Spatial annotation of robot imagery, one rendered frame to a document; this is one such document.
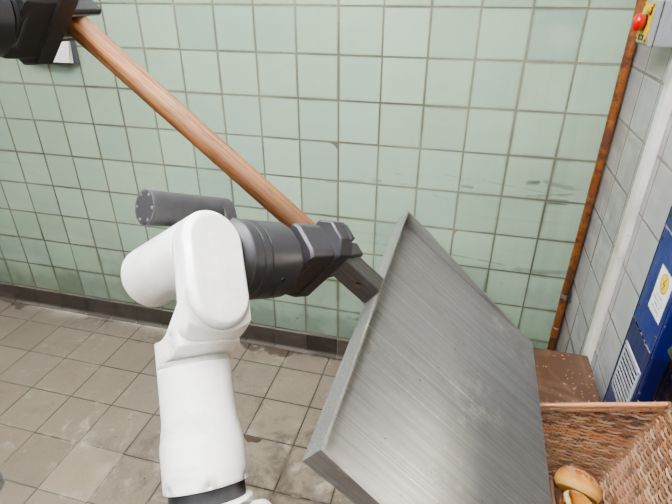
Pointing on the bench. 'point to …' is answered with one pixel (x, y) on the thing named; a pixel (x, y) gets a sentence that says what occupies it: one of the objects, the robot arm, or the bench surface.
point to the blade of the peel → (432, 392)
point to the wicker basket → (613, 447)
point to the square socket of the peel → (359, 278)
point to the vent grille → (625, 375)
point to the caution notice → (660, 294)
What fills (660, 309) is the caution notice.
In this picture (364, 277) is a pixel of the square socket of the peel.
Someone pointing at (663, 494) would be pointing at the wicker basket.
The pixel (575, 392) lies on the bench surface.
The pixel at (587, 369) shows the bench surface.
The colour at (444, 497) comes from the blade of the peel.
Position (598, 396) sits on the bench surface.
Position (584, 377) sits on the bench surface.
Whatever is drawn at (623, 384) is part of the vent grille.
